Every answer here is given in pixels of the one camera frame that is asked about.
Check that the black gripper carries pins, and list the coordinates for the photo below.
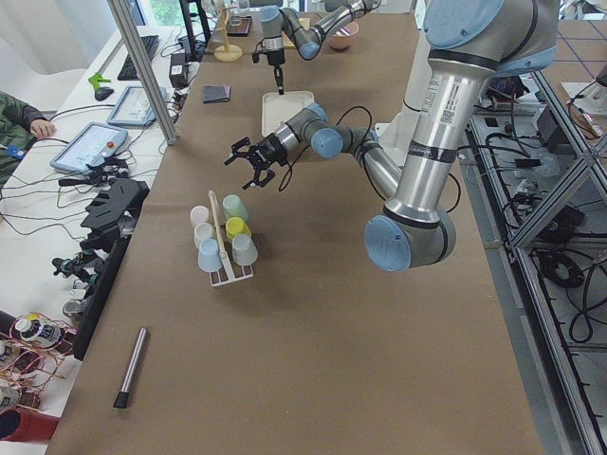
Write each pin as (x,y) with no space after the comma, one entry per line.
(266,151)
(275,59)

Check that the cream rabbit serving tray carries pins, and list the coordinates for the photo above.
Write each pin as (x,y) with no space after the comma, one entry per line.
(277,108)

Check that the mint green plastic cup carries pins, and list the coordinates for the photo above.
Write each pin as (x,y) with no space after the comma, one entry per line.
(234,207)

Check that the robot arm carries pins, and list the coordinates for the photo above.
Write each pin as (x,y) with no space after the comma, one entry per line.
(277,22)
(470,42)

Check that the black glass holder tray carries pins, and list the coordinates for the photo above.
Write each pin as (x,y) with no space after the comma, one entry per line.
(239,27)

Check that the yellow plastic cup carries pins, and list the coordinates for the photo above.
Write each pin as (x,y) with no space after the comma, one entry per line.
(236,226)

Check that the pink plastic cup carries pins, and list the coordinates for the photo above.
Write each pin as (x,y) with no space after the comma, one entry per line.
(199,215)

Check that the cream plastic cup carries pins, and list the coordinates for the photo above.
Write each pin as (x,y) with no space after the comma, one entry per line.
(203,232)

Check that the grey plastic cup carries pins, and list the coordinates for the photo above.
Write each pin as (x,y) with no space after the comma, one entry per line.
(244,251)

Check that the light blue plastic cup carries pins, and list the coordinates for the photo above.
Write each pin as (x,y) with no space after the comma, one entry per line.
(209,256)

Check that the wooden mug tree stand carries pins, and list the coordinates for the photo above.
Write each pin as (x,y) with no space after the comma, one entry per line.
(226,52)

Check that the pink bowl with ice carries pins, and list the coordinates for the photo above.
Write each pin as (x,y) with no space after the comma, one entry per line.
(344,36)

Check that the folded grey cloth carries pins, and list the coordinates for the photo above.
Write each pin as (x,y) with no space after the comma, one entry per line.
(216,93)

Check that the far blue teach pendant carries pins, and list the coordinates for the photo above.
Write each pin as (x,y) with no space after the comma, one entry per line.
(133,109)

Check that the blue teach pendant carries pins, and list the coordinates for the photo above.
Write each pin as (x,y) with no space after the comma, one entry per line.
(89,148)
(133,109)

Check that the near blue teach pendant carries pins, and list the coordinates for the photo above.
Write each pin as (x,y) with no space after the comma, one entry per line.
(89,148)

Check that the metal cylinder brush tool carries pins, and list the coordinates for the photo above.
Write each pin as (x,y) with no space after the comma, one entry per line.
(122,398)

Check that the white wire cup rack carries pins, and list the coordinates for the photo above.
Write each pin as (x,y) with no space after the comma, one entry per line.
(226,274)

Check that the aluminium frame post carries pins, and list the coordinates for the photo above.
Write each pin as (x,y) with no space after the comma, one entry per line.
(129,34)

